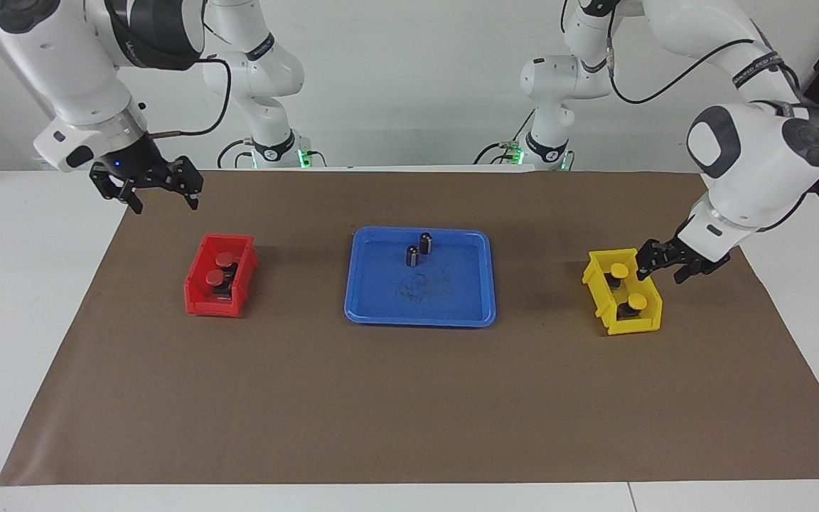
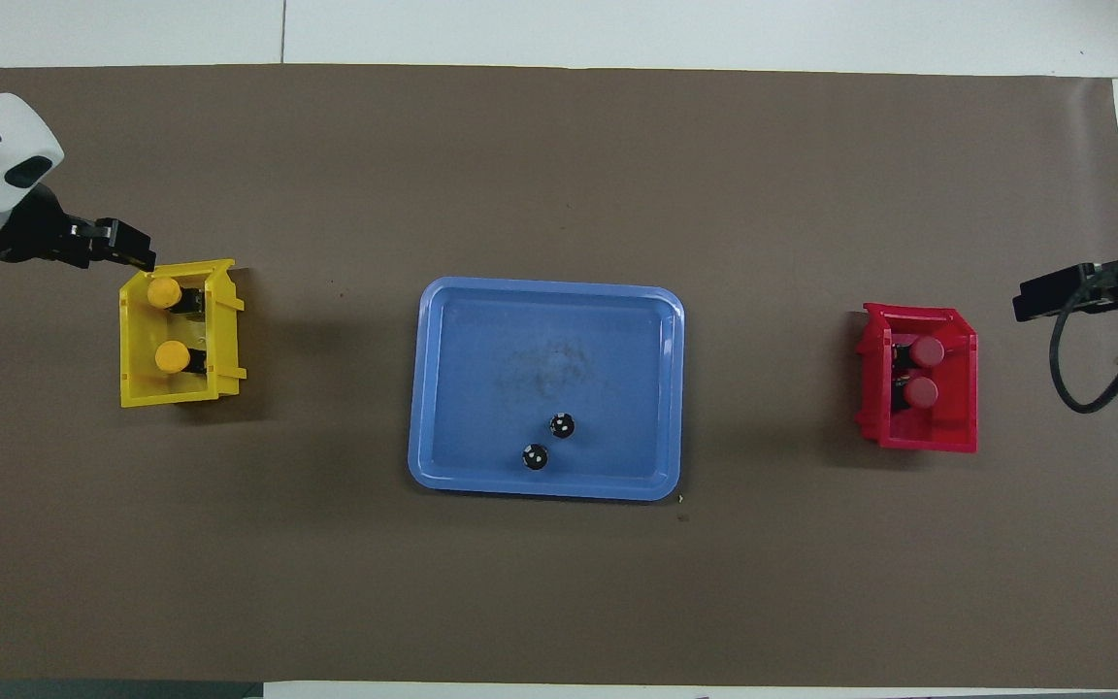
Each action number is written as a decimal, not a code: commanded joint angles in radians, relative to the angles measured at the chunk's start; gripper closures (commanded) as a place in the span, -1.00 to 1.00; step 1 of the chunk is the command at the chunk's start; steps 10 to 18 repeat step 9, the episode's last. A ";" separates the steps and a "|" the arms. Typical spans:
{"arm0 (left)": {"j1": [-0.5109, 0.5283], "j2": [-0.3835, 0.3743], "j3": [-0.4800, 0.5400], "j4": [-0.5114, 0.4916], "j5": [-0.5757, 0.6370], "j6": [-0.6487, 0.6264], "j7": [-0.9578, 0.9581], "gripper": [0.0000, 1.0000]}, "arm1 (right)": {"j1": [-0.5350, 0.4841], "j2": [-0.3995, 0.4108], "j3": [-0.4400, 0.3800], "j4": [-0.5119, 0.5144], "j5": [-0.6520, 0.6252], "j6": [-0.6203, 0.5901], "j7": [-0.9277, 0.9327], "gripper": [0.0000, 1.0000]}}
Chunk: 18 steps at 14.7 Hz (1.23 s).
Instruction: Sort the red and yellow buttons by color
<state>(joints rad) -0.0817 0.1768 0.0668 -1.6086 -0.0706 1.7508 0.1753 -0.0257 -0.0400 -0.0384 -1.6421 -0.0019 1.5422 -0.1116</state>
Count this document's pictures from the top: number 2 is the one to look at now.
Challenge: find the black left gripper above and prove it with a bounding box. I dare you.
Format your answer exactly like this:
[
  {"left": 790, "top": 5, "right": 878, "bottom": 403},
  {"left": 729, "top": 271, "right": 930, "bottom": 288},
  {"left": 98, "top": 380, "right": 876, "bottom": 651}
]
[{"left": 67, "top": 219, "right": 156, "bottom": 271}]

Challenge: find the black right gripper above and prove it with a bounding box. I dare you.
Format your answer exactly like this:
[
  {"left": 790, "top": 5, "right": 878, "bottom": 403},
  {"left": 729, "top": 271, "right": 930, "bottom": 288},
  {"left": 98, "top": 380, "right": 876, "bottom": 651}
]
[{"left": 1013, "top": 252, "right": 1118, "bottom": 322}]

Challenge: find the yellow push button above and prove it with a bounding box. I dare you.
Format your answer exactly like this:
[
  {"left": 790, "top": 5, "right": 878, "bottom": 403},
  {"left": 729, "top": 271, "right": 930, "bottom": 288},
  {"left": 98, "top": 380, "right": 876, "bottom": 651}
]
[
  {"left": 153, "top": 340, "right": 207, "bottom": 376},
  {"left": 147, "top": 278, "right": 203, "bottom": 316}
]

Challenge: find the red push button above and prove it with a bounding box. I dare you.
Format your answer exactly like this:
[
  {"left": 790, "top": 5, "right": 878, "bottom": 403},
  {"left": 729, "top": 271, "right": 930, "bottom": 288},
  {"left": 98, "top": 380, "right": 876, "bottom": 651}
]
[
  {"left": 894, "top": 335, "right": 945, "bottom": 370},
  {"left": 893, "top": 377, "right": 940, "bottom": 411}
]

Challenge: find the yellow plastic storage bin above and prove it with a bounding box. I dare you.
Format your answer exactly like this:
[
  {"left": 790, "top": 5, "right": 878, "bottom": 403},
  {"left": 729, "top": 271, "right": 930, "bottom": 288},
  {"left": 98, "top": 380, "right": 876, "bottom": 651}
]
[{"left": 119, "top": 258, "right": 247, "bottom": 409}]

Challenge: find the red plastic storage bin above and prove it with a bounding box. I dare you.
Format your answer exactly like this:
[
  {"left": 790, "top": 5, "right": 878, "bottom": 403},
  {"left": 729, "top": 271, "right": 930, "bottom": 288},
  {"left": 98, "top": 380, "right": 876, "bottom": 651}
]
[{"left": 855, "top": 303, "right": 979, "bottom": 454}]

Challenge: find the brown table mat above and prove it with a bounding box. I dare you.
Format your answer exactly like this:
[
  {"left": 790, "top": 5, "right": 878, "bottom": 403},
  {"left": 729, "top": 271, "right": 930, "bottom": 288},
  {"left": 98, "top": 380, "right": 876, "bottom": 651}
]
[{"left": 0, "top": 64, "right": 1118, "bottom": 688}]

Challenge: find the blue plastic tray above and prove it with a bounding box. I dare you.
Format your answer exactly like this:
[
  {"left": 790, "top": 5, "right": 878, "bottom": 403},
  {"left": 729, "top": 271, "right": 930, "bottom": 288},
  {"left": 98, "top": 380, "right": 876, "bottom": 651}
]
[{"left": 408, "top": 277, "right": 686, "bottom": 502}]

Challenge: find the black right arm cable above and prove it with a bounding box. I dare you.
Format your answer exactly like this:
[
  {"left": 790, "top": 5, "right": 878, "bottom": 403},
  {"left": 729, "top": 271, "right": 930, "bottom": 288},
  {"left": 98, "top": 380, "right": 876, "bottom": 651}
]
[{"left": 1049, "top": 286, "right": 1118, "bottom": 414}]

